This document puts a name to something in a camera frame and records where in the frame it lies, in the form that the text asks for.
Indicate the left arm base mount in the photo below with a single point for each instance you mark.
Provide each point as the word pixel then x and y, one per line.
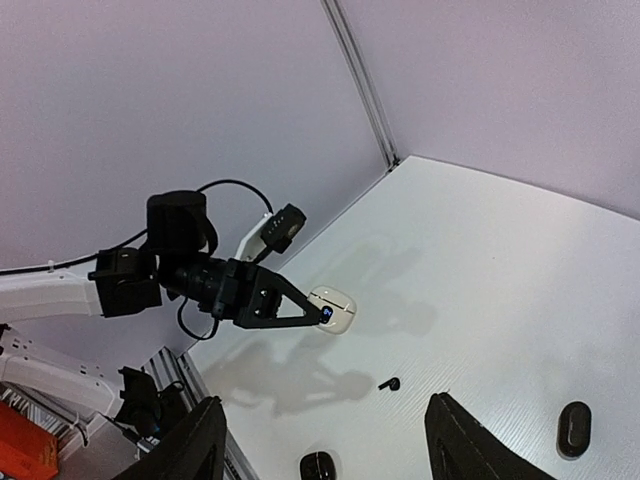
pixel 151 412

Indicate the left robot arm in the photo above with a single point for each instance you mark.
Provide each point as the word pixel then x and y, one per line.
pixel 176 261

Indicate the black stem earbud left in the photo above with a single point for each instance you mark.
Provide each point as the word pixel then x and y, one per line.
pixel 393 384

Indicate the orange box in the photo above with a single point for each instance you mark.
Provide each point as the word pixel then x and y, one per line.
pixel 27 450

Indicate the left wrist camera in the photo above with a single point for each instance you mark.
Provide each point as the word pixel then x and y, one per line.
pixel 274 233

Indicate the black oval charging case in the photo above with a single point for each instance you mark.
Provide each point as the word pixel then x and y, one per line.
pixel 574 430

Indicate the white earbud charging case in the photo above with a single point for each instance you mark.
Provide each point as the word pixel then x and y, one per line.
pixel 338 309

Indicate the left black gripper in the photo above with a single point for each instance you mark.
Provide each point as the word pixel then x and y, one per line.
pixel 253 297

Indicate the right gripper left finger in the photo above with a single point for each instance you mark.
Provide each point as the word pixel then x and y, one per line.
pixel 194 449

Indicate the left aluminium frame post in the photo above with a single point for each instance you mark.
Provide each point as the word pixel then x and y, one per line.
pixel 363 81

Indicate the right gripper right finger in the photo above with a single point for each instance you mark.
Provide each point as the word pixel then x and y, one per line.
pixel 460 447

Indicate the glossy black charging case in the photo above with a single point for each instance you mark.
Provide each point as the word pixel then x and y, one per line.
pixel 317 465

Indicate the aluminium front rail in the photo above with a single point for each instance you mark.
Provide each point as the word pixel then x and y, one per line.
pixel 167 367

